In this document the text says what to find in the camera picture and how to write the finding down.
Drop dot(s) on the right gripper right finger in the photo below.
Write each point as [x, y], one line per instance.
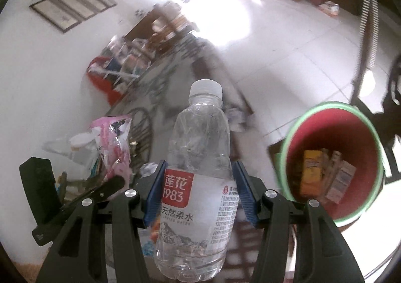
[321, 252]

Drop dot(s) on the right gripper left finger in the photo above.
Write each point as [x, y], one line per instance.
[77, 233]

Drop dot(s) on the pink foil snack bag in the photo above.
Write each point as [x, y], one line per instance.
[113, 145]

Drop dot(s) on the clear plastic water bottle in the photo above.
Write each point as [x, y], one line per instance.
[199, 195]

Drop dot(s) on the white milk carton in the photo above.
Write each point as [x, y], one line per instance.
[341, 182]

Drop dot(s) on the orange snack bag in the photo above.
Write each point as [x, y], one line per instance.
[148, 238]

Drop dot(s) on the yellow iced tea carton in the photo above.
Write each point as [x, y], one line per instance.
[311, 179]

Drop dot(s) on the white desk lamp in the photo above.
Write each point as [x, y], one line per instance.
[80, 149]

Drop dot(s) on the red bin with green rim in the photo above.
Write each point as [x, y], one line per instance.
[342, 133]

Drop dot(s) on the red cloth bag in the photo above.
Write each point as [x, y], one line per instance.
[101, 82]

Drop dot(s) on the white magazine rack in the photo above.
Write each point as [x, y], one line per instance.
[121, 61]

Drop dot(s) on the dark wooden chair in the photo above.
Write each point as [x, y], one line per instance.
[159, 30]

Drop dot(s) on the small carton on floor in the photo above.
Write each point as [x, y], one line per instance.
[330, 8]

